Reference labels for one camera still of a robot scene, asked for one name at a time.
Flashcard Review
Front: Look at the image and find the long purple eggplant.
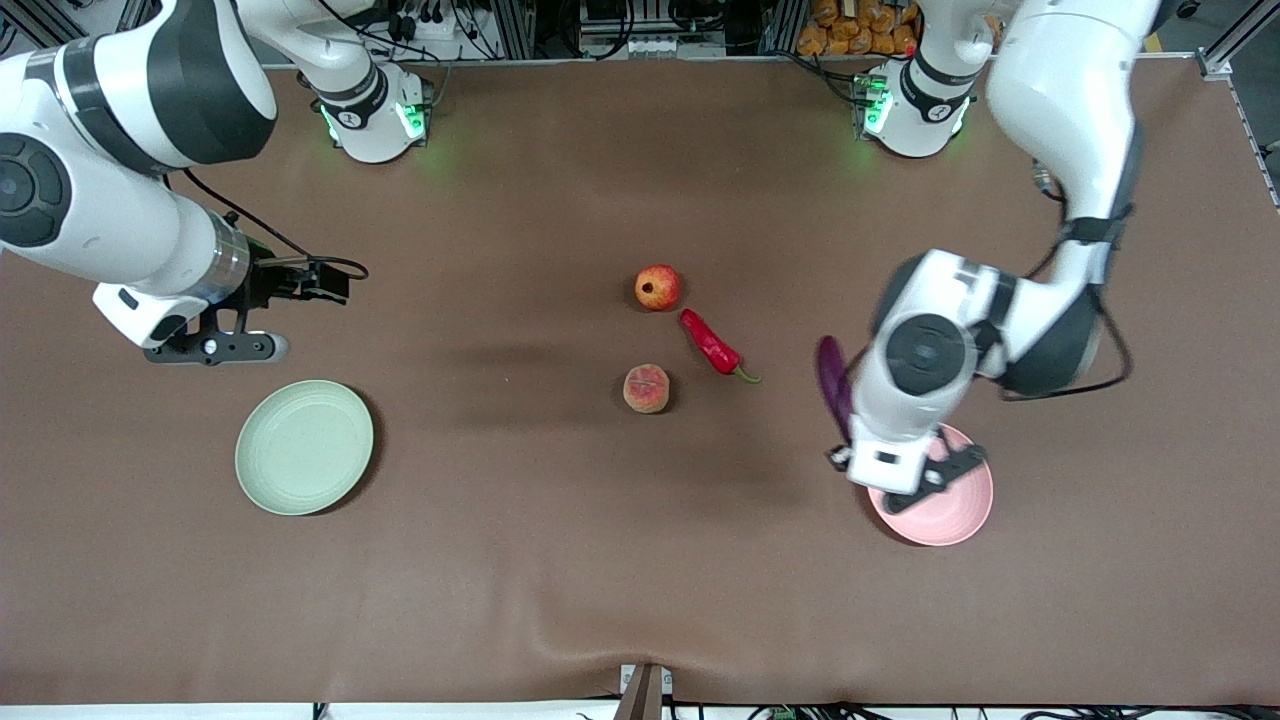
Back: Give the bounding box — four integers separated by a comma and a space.
816, 335, 857, 448

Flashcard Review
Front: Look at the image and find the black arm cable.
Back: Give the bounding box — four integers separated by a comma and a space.
1000, 160, 1135, 403
182, 168, 370, 283

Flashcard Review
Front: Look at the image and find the pink round plate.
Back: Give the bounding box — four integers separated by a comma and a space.
866, 422, 995, 547

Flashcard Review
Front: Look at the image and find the orange bagged items pile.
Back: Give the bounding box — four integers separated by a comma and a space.
797, 0, 919, 58

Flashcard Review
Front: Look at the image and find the pale green round plate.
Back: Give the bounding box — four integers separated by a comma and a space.
235, 379, 375, 517

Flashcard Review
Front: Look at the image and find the red yellow pomegranate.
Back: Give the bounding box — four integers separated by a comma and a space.
634, 264, 684, 312

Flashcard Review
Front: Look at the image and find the white table edge bracket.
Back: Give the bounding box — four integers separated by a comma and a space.
618, 662, 675, 720

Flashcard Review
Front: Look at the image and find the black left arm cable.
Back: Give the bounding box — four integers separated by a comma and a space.
1000, 160, 1135, 403

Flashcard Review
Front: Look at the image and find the brown table cover sheet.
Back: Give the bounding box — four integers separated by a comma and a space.
0, 55, 1280, 707

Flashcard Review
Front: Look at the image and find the aluminium frame post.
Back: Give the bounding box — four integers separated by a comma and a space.
1196, 0, 1280, 81

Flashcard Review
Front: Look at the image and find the red chili pepper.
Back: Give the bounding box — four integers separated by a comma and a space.
679, 308, 762, 385

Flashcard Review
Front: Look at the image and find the pink peach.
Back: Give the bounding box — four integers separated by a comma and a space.
623, 364, 671, 414

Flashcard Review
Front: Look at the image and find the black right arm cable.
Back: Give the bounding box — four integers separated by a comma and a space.
182, 168, 370, 283

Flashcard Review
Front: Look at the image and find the white power strip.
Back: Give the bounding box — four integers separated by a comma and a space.
392, 8, 483, 47

